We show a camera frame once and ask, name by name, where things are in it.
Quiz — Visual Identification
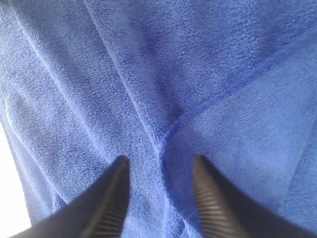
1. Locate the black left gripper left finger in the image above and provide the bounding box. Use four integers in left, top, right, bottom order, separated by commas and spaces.
16, 156, 130, 238

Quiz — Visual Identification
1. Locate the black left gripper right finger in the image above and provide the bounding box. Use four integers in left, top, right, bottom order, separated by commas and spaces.
193, 155, 316, 238

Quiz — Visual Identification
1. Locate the blue towel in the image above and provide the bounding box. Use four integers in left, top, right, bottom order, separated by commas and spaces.
0, 0, 317, 238

